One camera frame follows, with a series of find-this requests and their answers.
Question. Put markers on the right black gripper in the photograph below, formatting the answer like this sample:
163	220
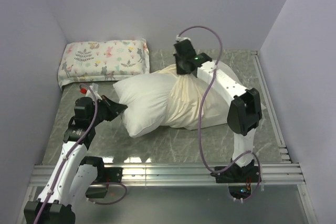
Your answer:
180	71

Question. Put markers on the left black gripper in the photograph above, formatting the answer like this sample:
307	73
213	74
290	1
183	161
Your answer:
114	108

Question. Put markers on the cream pillowcase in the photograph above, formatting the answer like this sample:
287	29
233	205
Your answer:
184	100

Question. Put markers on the white pillow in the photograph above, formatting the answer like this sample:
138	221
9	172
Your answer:
146	97

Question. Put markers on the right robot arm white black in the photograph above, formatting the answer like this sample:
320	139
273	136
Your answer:
244	104

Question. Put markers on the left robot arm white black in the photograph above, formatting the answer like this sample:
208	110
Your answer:
74	171

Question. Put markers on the animal print patterned pillow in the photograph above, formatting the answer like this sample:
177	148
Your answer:
93	61

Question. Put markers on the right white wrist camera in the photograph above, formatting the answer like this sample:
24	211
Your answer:
181	36

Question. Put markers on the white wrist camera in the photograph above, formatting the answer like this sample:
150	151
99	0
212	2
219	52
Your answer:
181	36
90	91

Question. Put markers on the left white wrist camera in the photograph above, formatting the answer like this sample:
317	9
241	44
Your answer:
90	91

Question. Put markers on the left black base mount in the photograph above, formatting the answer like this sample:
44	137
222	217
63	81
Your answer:
111	176

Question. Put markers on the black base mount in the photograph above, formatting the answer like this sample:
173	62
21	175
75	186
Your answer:
111	176
239	175

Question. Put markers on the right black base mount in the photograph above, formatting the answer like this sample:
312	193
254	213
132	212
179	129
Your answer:
239	175

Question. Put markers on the aluminium right side rail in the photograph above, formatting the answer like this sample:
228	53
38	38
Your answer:
271	110

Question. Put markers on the aluminium rail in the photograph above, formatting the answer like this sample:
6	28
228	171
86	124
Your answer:
271	110
197	175

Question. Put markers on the aluminium front rail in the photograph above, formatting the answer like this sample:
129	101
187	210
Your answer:
197	175

